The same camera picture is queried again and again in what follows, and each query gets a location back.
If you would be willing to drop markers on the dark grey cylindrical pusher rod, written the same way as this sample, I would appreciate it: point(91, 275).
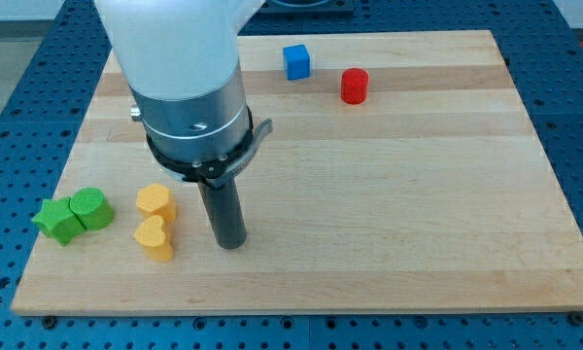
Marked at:
point(224, 211)

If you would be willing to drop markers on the black clamp ring mount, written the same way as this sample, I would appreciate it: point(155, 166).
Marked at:
point(217, 172)

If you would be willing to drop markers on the yellow hexagon block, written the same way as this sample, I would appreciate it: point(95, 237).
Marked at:
point(157, 200)

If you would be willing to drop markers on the yellow heart block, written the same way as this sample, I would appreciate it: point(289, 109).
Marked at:
point(154, 237)

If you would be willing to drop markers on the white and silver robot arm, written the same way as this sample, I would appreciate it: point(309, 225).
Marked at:
point(181, 61)

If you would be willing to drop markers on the green cylinder block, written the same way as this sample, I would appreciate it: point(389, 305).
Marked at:
point(92, 208)

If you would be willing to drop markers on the blue cube block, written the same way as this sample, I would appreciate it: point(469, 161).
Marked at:
point(297, 62)

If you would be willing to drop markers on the red cylinder block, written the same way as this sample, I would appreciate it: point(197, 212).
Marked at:
point(354, 86)

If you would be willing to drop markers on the green star block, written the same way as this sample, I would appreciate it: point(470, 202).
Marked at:
point(56, 220)

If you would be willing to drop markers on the wooden board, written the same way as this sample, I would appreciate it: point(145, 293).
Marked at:
point(434, 195)

